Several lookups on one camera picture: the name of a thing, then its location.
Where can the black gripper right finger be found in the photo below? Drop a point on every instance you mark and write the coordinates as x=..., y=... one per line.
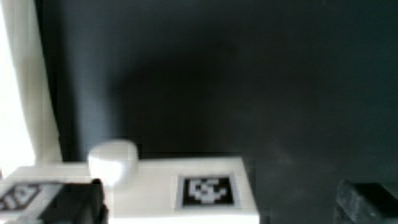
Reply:
x=366, y=203

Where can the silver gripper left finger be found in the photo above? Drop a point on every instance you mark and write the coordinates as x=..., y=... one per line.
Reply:
x=67, y=204

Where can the white drawer box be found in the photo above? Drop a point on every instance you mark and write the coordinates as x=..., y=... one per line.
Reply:
x=185, y=191

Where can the white drawer cabinet frame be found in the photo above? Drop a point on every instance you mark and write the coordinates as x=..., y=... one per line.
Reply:
x=28, y=133

